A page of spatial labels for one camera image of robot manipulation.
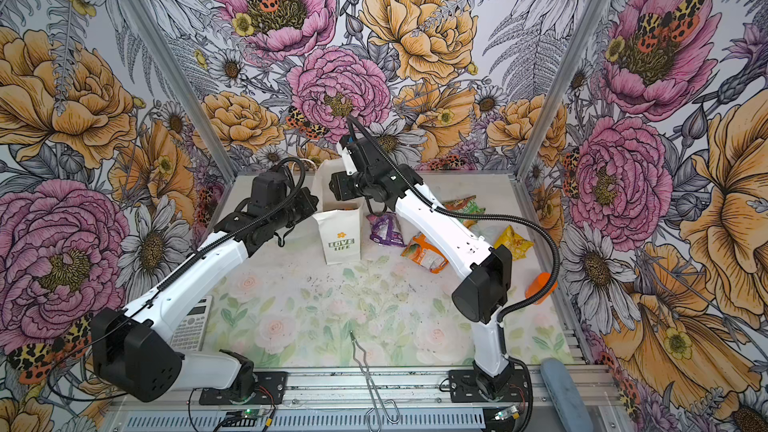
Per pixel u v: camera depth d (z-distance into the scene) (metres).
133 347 0.39
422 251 0.96
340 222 0.78
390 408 0.72
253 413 0.71
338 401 0.73
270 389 0.74
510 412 0.71
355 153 0.60
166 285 0.45
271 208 0.58
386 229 0.99
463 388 0.73
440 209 0.52
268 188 0.59
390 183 0.55
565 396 0.71
